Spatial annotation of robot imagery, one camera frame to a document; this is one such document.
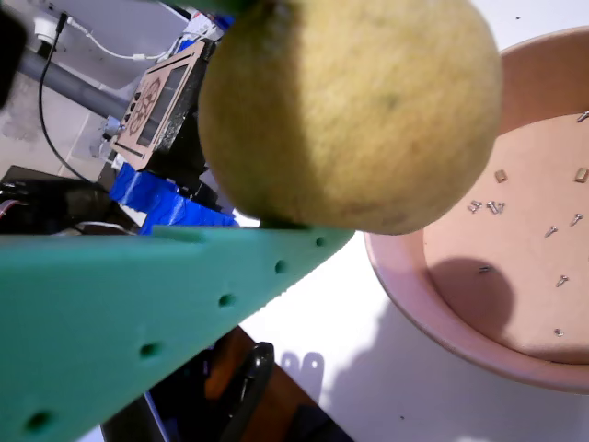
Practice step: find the blue printed rover wheel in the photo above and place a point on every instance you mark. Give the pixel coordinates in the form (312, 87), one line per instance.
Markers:
(225, 20)
(184, 212)

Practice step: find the small brass nut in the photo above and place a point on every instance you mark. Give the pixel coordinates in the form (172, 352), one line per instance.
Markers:
(500, 175)
(582, 174)

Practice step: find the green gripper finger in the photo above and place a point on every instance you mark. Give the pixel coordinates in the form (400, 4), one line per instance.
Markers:
(138, 299)
(216, 3)

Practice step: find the round cardboard bowl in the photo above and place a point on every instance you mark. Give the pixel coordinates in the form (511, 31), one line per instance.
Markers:
(483, 299)

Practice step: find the small metal bracket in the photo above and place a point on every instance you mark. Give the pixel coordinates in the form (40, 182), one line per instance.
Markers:
(290, 368)
(313, 377)

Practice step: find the small yellow potato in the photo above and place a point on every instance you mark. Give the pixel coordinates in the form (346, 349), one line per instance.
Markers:
(349, 115)

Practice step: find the black clamp with red tip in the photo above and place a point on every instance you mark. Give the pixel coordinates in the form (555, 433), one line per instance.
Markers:
(257, 368)

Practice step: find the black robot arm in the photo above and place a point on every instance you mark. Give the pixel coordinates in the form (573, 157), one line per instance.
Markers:
(46, 207)

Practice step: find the white round socket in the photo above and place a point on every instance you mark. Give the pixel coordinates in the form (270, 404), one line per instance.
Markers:
(46, 30)

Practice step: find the grey metal pipe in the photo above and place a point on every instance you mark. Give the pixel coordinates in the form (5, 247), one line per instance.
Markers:
(69, 85)

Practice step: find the wooden microrover chassis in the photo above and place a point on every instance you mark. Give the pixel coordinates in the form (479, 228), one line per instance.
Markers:
(126, 143)

